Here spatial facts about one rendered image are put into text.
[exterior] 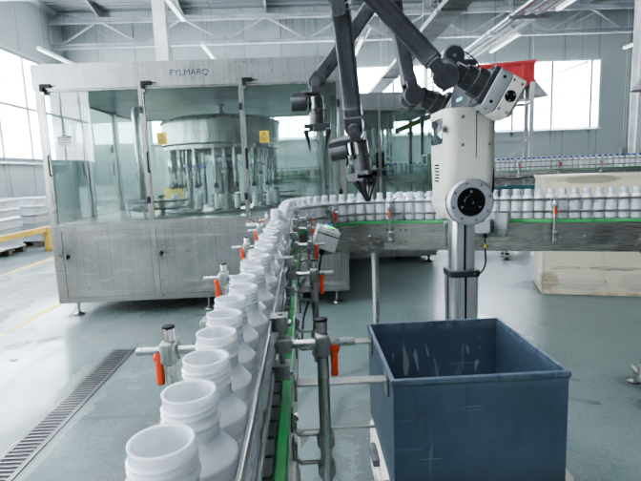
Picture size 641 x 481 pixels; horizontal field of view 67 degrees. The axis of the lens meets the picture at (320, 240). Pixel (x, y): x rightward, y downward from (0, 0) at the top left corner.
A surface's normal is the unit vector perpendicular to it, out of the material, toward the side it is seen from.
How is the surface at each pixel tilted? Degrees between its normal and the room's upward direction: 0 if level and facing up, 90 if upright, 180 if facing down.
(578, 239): 90
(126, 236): 90
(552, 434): 90
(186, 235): 90
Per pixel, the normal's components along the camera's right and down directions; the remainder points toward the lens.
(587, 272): -0.28, 0.13
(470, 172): 0.04, 0.33
